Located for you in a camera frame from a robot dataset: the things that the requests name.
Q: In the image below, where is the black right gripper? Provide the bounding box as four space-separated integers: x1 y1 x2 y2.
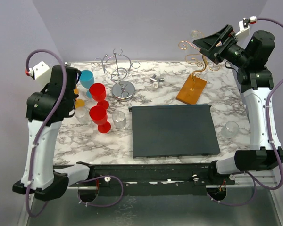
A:
194 24 251 68

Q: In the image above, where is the aluminium extrusion rail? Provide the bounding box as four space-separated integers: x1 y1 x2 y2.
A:
234 170 278 187

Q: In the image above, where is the small chrome metal fitting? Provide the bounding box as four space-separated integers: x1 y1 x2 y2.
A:
150 75 165 83

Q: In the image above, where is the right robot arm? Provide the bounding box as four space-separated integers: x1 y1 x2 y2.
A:
193 25 283 185

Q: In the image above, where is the clear ribbed wine glass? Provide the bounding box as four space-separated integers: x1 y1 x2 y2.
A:
112 111 126 129

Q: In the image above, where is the gold wire wooden-base rack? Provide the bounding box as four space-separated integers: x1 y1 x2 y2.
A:
176 36 220 105

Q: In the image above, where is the yellow plastic wine glass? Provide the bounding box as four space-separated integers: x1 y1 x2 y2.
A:
74 86 85 109

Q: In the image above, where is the blue plastic wine glass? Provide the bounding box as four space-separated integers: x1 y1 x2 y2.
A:
80 70 94 98

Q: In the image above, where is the red plastic wine glass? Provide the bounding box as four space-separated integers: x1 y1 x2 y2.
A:
89 105 111 133

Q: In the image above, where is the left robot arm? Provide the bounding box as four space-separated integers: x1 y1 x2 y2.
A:
12 65 95 201

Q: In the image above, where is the clear textured wine glass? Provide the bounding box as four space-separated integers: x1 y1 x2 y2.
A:
75 107 91 125

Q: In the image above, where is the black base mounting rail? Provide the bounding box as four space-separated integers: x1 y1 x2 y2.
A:
63 162 236 197

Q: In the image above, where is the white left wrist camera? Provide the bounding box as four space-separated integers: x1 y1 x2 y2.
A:
25 61 51 86

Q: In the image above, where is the dark grey flat box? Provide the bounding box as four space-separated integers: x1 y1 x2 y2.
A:
129 105 220 158

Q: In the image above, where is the chrome wine glass rack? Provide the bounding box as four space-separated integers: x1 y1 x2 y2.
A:
94 49 141 102

